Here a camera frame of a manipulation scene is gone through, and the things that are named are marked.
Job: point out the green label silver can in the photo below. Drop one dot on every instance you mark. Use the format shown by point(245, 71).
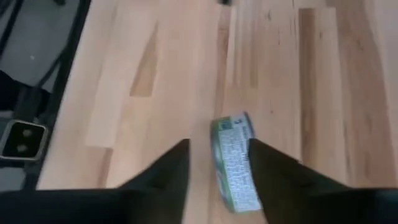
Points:
point(233, 161)

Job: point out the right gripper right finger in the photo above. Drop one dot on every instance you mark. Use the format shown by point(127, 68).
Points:
point(311, 205)

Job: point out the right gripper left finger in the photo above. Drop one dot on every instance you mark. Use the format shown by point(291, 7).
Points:
point(124, 208)

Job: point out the table-level camera box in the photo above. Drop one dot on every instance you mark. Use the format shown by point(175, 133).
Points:
point(23, 140)

